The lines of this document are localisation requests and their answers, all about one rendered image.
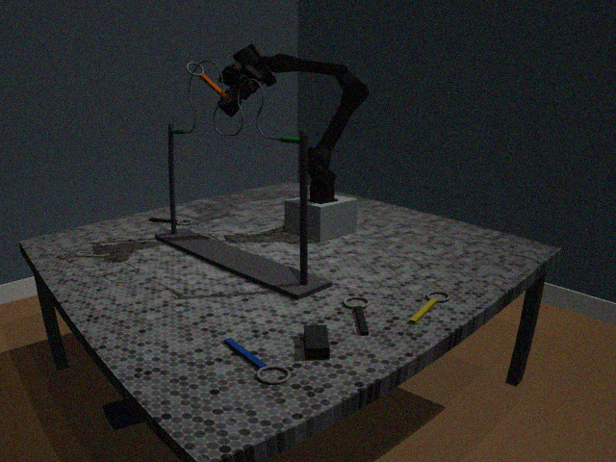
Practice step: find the dark grey ring with blue handle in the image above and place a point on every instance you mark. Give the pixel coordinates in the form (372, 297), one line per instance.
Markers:
(256, 362)

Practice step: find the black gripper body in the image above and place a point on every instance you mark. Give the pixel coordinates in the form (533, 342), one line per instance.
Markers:
(249, 72)

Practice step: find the orange handle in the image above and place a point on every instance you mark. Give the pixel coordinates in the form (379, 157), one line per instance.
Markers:
(206, 79)

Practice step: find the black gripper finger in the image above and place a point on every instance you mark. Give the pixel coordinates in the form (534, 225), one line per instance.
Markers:
(232, 95)
(231, 104)

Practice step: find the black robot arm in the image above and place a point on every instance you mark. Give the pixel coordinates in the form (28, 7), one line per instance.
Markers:
(354, 93)

